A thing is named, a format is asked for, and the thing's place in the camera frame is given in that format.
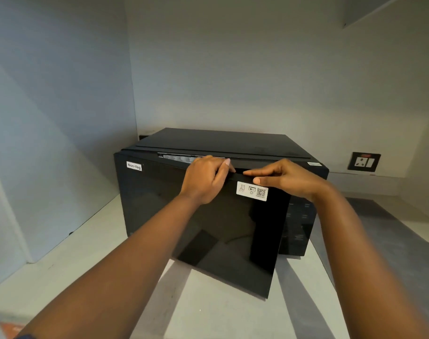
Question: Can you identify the person's right hand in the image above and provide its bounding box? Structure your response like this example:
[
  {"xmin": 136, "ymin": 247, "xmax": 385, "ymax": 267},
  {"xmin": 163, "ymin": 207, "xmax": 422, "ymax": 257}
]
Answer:
[{"xmin": 243, "ymin": 159, "xmax": 329, "ymax": 203}]

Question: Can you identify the person's right forearm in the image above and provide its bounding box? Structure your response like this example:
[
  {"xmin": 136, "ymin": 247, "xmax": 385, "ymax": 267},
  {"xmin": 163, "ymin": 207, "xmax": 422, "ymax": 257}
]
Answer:
[{"xmin": 311, "ymin": 183, "xmax": 429, "ymax": 339}]

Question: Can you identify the printed strip label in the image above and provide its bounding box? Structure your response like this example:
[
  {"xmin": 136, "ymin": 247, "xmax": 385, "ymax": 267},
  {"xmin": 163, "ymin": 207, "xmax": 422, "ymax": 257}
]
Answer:
[{"xmin": 157, "ymin": 153, "xmax": 226, "ymax": 163}]

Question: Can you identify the black wall socket with switch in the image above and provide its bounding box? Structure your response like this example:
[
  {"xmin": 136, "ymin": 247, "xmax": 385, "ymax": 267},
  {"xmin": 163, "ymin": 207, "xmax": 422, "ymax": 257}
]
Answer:
[{"xmin": 347, "ymin": 152, "xmax": 381, "ymax": 173}]

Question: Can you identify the white pictogram sticker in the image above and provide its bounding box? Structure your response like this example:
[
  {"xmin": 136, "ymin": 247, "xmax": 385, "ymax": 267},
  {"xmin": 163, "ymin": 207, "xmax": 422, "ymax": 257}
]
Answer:
[{"xmin": 236, "ymin": 181, "xmax": 269, "ymax": 202}]

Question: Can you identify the orange paper item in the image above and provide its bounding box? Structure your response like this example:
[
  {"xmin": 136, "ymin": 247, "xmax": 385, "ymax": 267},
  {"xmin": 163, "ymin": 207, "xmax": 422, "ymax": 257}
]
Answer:
[{"xmin": 0, "ymin": 321, "xmax": 25, "ymax": 339}]

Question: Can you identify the black microwave oven body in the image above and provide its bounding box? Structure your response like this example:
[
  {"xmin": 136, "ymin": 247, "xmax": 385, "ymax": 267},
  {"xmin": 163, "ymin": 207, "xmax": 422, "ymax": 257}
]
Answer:
[{"xmin": 122, "ymin": 128, "xmax": 330, "ymax": 258}]

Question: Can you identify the person's left forearm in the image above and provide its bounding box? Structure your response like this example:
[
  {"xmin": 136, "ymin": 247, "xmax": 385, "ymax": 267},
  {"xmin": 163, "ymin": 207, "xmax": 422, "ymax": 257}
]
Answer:
[{"xmin": 16, "ymin": 193, "xmax": 201, "ymax": 339}]

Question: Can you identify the person's left hand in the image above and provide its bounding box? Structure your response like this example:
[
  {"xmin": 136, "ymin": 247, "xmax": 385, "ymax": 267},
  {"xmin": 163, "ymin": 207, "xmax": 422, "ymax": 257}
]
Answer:
[{"xmin": 181, "ymin": 155, "xmax": 236, "ymax": 205}]

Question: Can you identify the black glass microwave door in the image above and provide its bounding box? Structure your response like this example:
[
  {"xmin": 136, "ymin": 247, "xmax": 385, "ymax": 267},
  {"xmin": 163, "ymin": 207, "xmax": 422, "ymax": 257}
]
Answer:
[{"xmin": 114, "ymin": 153, "xmax": 292, "ymax": 300}]

